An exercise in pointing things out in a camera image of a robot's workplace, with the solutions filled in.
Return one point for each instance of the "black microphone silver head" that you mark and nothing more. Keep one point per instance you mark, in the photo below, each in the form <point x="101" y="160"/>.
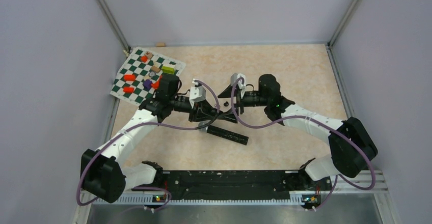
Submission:
<point x="226" y="134"/>

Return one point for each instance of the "green white chessboard mat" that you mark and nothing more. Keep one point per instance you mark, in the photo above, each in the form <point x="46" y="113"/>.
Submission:
<point x="133" y="65"/>

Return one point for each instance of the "red block top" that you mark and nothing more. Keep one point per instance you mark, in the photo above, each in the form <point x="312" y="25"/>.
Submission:
<point x="144" y="59"/>

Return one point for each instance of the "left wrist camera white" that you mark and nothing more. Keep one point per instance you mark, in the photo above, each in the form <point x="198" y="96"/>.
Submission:
<point x="197" y="93"/>

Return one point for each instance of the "red block lower left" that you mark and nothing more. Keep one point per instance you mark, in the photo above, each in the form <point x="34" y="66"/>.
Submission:
<point x="128" y="89"/>

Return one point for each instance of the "tan wooden block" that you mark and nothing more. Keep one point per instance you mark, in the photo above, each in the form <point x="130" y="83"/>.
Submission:
<point x="155" y="69"/>

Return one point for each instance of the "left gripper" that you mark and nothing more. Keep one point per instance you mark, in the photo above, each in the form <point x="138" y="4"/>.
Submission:
<point x="201" y="111"/>

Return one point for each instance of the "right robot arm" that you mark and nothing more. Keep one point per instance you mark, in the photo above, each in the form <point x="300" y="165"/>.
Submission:
<point x="351" y="147"/>

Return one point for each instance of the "yellow-green block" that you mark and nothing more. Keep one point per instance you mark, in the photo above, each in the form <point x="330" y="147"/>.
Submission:
<point x="168" y="69"/>

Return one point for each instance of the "red block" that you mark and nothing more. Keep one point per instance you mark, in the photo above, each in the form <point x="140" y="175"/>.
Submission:
<point x="129" y="77"/>
<point x="155" y="85"/>
<point x="128" y="89"/>
<point x="144" y="59"/>

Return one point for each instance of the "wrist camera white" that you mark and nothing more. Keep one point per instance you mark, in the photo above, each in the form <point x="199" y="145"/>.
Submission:
<point x="197" y="93"/>
<point x="238" y="80"/>

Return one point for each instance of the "red block middle left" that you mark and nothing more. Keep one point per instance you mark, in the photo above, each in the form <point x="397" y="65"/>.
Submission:
<point x="129" y="77"/>

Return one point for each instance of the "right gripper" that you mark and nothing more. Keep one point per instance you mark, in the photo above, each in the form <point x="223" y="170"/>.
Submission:
<point x="237" y="92"/>

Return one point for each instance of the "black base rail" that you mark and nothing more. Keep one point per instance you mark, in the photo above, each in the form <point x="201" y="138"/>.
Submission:
<point x="237" y="185"/>

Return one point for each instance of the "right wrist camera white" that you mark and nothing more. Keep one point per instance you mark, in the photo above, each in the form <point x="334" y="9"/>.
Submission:
<point x="238" y="80"/>

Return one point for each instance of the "black earbud charging case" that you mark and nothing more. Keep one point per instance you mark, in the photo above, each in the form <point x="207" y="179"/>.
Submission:
<point x="220" y="115"/>

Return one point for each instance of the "red block right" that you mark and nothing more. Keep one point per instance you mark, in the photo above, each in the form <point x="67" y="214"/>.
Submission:
<point x="155" y="85"/>

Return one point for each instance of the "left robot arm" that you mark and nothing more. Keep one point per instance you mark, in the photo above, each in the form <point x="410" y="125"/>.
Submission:
<point x="101" y="171"/>

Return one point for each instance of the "purple block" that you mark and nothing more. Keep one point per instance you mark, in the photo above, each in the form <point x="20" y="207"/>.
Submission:
<point x="147" y="84"/>

